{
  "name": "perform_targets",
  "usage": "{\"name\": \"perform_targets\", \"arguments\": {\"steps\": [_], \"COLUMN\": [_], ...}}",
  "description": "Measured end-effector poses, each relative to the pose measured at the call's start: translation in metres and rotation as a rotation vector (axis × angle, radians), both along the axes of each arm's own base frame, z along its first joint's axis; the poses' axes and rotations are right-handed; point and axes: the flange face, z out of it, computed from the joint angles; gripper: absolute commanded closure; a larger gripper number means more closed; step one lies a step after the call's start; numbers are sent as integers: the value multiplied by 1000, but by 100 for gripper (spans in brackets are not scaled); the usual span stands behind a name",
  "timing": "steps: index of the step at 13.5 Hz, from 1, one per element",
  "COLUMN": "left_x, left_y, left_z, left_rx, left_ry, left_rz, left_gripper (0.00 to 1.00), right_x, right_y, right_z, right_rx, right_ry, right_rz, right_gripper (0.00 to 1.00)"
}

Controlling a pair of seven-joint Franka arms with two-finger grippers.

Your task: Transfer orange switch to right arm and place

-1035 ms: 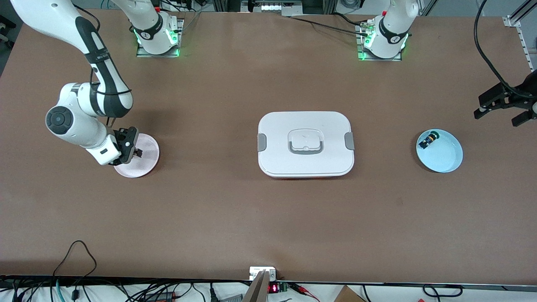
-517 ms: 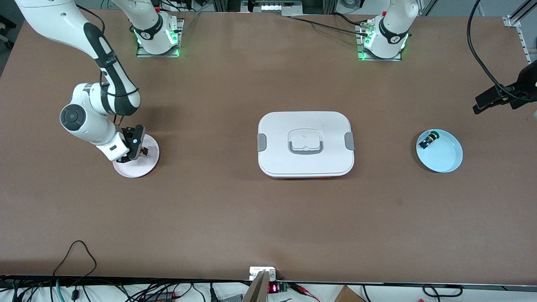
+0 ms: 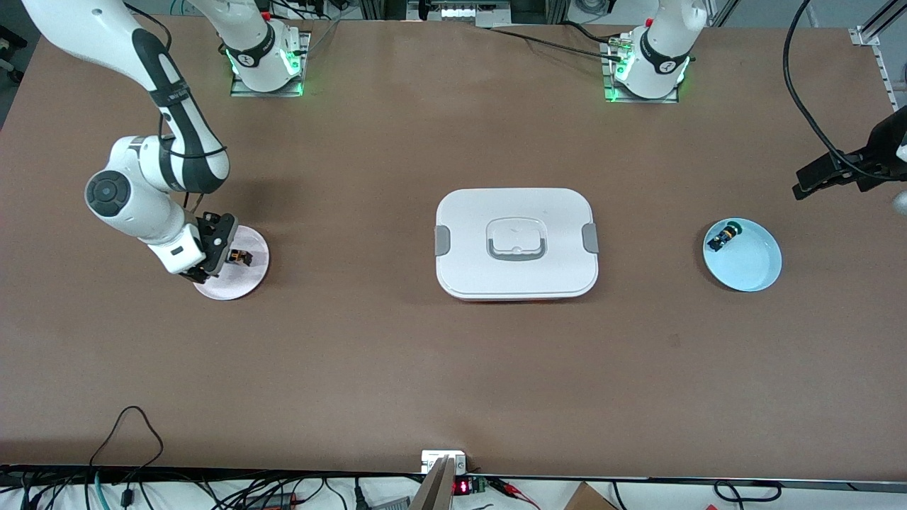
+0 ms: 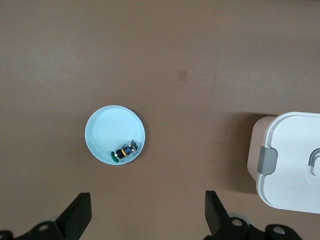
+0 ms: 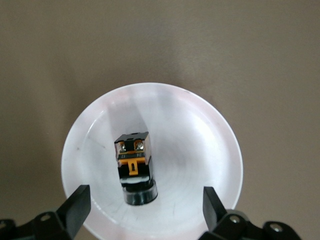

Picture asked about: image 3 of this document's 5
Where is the pink round plate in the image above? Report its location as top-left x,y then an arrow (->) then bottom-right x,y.
191,225 -> 271,301

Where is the light blue round plate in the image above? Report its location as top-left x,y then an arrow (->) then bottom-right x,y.
702,217 -> 783,293

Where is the black power adapter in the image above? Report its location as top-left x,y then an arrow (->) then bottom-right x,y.
244,492 -> 298,510

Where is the black chair part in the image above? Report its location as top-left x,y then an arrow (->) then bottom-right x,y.
0,25 -> 28,79

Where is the small white box device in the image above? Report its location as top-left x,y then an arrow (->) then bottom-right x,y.
421,450 -> 468,475

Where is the white lidded storage box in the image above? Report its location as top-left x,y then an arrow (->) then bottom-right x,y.
434,187 -> 600,304

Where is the wooden wedge board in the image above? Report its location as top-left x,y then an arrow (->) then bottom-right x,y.
410,455 -> 458,510

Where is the brown cardboard piece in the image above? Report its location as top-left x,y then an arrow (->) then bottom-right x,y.
562,482 -> 619,510

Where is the aluminium table edge rail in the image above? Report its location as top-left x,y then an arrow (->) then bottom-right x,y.
875,42 -> 907,142

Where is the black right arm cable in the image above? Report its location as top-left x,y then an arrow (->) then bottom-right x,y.
120,0 -> 229,213

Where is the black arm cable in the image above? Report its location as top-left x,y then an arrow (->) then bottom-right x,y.
782,0 -> 879,181
120,0 -> 229,213

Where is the green push-button switch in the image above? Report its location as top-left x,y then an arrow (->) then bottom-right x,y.
710,222 -> 743,253

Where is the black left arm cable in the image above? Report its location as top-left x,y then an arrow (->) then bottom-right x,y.
782,0 -> 879,181

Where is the black cable strap with print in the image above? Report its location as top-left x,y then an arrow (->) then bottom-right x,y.
149,79 -> 193,108

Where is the black looped cable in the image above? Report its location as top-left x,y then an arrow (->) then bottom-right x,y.
86,406 -> 165,497

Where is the black base cable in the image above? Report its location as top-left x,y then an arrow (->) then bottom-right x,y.
489,21 -> 628,59

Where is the thick black cable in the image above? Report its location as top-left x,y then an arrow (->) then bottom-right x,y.
712,480 -> 784,505

